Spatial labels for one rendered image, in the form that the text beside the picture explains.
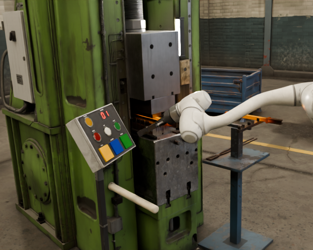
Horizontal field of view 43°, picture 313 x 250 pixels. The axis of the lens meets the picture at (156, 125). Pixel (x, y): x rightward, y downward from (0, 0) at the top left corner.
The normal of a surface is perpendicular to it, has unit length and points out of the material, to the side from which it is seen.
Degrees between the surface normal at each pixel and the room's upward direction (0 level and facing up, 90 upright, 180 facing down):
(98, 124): 60
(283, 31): 91
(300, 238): 0
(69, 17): 89
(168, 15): 90
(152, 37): 90
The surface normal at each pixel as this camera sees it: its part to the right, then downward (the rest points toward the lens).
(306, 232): -0.04, -0.96
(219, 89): -0.54, 0.24
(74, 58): -0.76, 0.19
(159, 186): 0.64, 0.19
